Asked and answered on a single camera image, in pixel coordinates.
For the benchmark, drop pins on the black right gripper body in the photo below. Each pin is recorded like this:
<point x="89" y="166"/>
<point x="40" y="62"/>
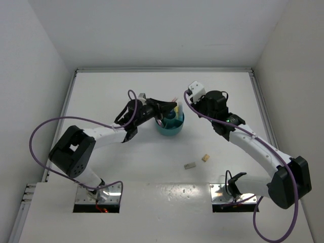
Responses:
<point x="201" y="105"/>

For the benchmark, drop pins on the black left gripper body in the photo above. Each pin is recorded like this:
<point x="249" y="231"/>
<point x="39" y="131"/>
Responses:
<point x="151" y="109"/>

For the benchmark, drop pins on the clear spray bottle blue cap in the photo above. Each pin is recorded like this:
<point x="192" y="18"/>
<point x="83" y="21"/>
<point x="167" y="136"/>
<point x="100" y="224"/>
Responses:
<point x="172" y="114"/>

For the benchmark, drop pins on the yellow highlighter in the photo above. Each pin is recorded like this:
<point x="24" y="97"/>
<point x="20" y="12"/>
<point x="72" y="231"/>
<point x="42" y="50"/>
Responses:
<point x="179" y="111"/>

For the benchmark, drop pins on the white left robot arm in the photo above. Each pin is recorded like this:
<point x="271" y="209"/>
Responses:
<point x="73" y="150"/>

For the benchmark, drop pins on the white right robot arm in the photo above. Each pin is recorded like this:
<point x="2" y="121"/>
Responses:
<point x="288" y="178"/>

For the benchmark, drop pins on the teal round divided organizer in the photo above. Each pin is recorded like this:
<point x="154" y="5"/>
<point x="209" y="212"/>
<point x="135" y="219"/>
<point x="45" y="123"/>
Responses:
<point x="172" y="127"/>

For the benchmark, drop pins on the small tan eraser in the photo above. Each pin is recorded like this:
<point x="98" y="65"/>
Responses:
<point x="205" y="157"/>

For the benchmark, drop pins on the grey rectangular eraser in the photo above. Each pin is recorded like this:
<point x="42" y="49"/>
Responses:
<point x="190" y="165"/>

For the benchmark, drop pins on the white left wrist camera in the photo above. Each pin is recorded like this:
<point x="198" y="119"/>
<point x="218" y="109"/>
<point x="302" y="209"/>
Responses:
<point x="142" y="97"/>

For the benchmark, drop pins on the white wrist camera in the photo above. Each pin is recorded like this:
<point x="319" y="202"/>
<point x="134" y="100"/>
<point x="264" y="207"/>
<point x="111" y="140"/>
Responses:
<point x="196" y="91"/>
<point x="142" y="97"/>

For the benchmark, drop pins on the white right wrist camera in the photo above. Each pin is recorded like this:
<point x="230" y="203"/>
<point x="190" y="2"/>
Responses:
<point x="196" y="91"/>

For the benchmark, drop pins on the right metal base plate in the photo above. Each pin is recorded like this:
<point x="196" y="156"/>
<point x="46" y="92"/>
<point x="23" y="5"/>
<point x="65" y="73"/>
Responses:
<point x="219" y="196"/>

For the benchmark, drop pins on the metal base plate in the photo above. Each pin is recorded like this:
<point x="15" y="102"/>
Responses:
<point x="107" y="196"/>
<point x="219" y="196"/>

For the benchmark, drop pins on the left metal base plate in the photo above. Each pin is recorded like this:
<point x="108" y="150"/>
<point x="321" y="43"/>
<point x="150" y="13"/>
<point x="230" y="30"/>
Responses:
<point x="107" y="196"/>

